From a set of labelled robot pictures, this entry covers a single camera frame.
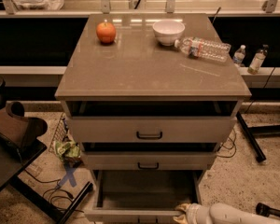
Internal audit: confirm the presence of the black stand leg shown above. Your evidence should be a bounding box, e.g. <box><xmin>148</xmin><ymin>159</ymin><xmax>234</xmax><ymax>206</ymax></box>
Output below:
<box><xmin>236</xmin><ymin>112</ymin><xmax>266</xmax><ymax>163</ymax></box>

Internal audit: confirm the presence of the red apple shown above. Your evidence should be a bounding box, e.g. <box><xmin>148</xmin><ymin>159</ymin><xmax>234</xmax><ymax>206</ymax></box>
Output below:
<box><xmin>96</xmin><ymin>21</ymin><xmax>116</xmax><ymax>44</ymax></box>

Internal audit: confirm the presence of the grey top drawer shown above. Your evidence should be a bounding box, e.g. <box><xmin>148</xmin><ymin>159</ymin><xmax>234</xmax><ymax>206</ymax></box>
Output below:
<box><xmin>67</xmin><ymin>117</ymin><xmax>236</xmax><ymax>143</ymax></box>

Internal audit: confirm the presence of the small water bottle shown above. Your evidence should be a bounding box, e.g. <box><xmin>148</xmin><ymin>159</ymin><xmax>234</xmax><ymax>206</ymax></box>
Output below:
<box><xmin>232</xmin><ymin>45</ymin><xmax>245</xmax><ymax>67</ymax></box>

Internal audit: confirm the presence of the clear plastic water bottle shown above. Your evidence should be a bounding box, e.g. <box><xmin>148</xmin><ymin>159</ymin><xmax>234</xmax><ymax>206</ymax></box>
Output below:
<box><xmin>174</xmin><ymin>37</ymin><xmax>231</xmax><ymax>63</ymax></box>

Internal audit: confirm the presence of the black cylinder on floor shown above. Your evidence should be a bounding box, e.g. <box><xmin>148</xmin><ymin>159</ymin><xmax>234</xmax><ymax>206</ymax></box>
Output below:
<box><xmin>256</xmin><ymin>203</ymin><xmax>280</xmax><ymax>217</ymax></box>

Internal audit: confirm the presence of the black cable behind cabinet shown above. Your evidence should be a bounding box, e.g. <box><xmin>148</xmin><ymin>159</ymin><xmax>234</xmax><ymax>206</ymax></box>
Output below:
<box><xmin>217</xmin><ymin>128</ymin><xmax>238</xmax><ymax>159</ymax></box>

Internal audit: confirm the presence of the grey drawer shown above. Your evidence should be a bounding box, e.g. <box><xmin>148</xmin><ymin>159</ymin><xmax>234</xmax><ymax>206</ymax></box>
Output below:
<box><xmin>82</xmin><ymin>152</ymin><xmax>217</xmax><ymax>170</ymax></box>
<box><xmin>67</xmin><ymin>117</ymin><xmax>236</xmax><ymax>143</ymax></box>
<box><xmin>86</xmin><ymin>170</ymin><xmax>201</xmax><ymax>224</ymax></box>

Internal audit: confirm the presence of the grey middle drawer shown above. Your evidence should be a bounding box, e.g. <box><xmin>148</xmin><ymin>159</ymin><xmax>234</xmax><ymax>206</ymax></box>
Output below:
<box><xmin>82</xmin><ymin>152</ymin><xmax>217</xmax><ymax>170</ymax></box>

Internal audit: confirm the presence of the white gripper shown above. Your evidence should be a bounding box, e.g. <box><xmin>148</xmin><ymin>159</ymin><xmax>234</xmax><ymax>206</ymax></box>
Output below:
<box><xmin>173</xmin><ymin>203</ymin><xmax>212</xmax><ymax>224</ymax></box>

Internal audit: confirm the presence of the wire basket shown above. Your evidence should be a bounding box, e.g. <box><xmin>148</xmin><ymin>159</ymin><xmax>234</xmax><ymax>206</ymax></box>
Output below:
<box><xmin>49</xmin><ymin>113</ymin><xmax>68</xmax><ymax>153</ymax></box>

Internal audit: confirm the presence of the brown curved object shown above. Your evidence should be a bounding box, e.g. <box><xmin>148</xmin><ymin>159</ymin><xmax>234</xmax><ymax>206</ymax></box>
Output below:
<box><xmin>0</xmin><ymin>102</ymin><xmax>48</xmax><ymax>153</ymax></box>

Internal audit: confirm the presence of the blue tape cross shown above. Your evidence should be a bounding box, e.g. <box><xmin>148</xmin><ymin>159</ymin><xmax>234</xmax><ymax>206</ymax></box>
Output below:
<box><xmin>58</xmin><ymin>165</ymin><xmax>77</xmax><ymax>187</ymax></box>

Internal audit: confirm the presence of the small yellowish bottle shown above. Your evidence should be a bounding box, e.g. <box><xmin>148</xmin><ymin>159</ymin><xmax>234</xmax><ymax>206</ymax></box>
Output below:
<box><xmin>247</xmin><ymin>44</ymin><xmax>269</xmax><ymax>75</ymax></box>

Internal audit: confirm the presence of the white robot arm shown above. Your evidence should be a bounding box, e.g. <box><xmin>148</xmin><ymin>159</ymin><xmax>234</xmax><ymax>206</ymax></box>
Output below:
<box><xmin>173</xmin><ymin>203</ymin><xmax>280</xmax><ymax>224</ymax></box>

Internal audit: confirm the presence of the black floor cable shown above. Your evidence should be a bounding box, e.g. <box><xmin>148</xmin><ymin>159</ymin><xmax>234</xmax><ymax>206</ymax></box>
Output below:
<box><xmin>22</xmin><ymin>169</ymin><xmax>97</xmax><ymax>224</ymax></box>

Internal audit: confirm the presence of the grey drawer cabinet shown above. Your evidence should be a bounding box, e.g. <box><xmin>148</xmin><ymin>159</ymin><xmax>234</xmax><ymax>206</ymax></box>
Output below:
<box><xmin>54</xmin><ymin>12</ymin><xmax>252</xmax><ymax>175</ymax></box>

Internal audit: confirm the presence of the green crumpled bag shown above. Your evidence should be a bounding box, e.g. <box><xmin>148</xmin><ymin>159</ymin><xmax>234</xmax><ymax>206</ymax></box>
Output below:
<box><xmin>53</xmin><ymin>141</ymin><xmax>80</xmax><ymax>162</ymax></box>

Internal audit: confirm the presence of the black table left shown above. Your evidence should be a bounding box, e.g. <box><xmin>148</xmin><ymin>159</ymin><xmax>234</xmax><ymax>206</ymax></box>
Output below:
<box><xmin>0</xmin><ymin>140</ymin><xmax>93</xmax><ymax>224</ymax></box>

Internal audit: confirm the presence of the white bowl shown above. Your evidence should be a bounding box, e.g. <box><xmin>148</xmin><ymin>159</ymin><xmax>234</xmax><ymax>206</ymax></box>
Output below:
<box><xmin>152</xmin><ymin>20</ymin><xmax>185</xmax><ymax>46</ymax></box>

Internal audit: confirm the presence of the grey bottom drawer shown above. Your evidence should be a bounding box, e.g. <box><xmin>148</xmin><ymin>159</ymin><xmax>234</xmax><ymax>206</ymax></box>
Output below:
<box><xmin>86</xmin><ymin>170</ymin><xmax>201</xmax><ymax>224</ymax></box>

